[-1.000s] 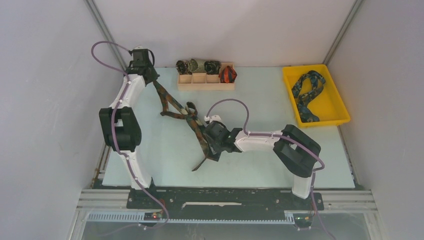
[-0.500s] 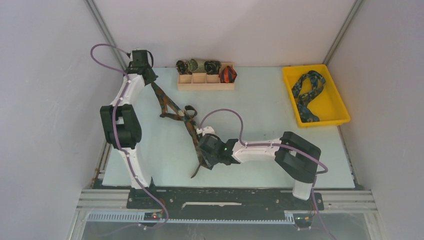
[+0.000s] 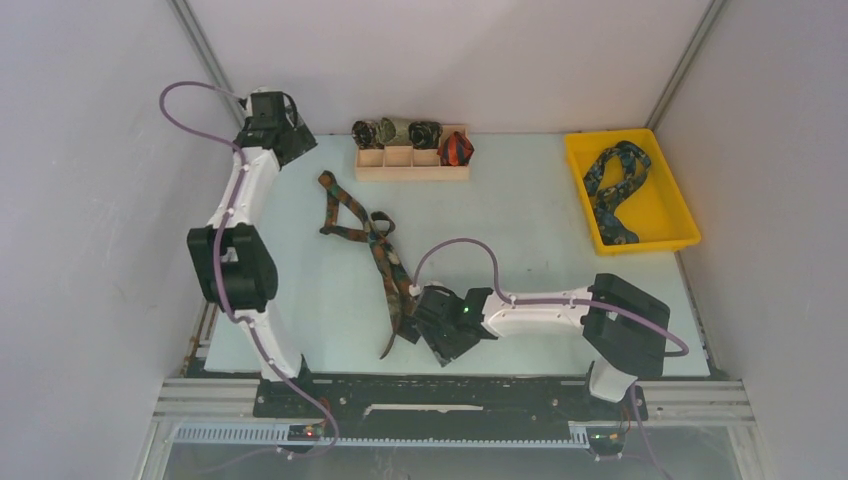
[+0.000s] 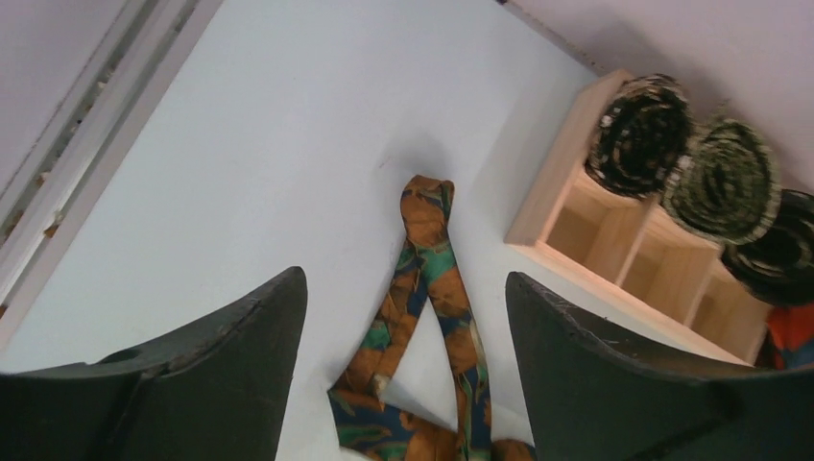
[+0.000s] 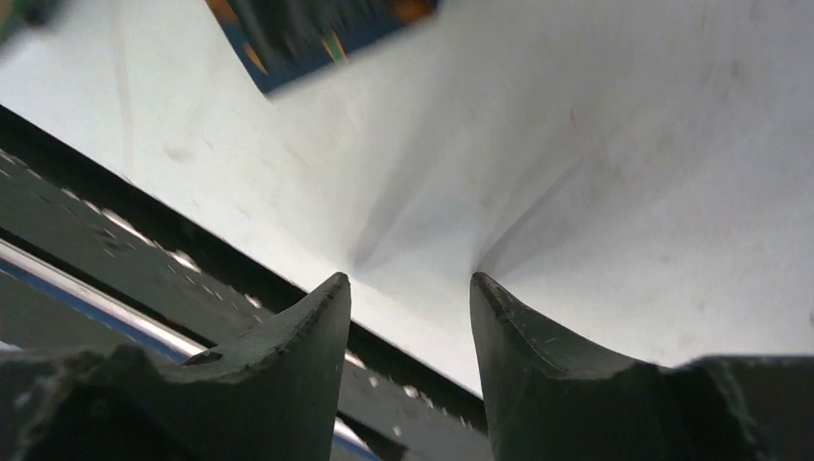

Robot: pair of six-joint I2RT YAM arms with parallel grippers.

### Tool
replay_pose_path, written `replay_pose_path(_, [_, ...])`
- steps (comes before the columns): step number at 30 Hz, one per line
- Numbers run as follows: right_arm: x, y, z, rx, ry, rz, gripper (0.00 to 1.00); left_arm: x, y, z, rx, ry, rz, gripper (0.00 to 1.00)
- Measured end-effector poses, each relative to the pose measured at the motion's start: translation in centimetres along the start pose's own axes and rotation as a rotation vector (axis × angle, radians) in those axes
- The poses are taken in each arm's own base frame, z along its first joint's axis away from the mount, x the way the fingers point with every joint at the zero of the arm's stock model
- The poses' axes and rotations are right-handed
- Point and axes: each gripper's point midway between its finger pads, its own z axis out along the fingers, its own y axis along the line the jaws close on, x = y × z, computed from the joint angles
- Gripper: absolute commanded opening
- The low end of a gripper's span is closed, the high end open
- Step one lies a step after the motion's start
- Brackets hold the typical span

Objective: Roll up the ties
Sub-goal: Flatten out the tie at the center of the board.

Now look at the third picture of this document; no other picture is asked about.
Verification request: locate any black green rolled tie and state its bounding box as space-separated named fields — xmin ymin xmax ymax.
xmin=408 ymin=120 xmax=443 ymax=150

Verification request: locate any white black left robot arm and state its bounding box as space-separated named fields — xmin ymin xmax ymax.
xmin=187 ymin=88 xmax=317 ymax=417

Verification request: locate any blue patterned tie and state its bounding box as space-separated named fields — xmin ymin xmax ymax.
xmin=583 ymin=140 xmax=652 ymax=246

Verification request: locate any yellow plastic tray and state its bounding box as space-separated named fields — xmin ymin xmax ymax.
xmin=564 ymin=128 xmax=701 ymax=256

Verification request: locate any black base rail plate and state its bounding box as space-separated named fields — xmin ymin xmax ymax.
xmin=252 ymin=374 xmax=649 ymax=442

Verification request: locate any orange navy rolled tie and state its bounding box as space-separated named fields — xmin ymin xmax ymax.
xmin=437 ymin=131 xmax=475 ymax=167

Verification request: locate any dark patterned rolled tie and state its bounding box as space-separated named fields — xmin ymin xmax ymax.
xmin=351 ymin=120 xmax=384 ymax=150

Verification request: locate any olive green rolled tie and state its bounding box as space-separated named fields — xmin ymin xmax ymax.
xmin=376 ymin=117 xmax=412 ymax=147

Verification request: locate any aluminium frame rail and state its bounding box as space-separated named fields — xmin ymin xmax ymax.
xmin=154 ymin=375 xmax=754 ymax=449

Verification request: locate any wooden compartment box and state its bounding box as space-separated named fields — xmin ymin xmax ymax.
xmin=354 ymin=124 xmax=471 ymax=182

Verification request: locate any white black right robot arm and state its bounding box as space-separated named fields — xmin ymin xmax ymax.
xmin=410 ymin=273 xmax=670 ymax=418

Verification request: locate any brown green patterned tie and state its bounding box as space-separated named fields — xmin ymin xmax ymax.
xmin=318 ymin=170 xmax=421 ymax=360

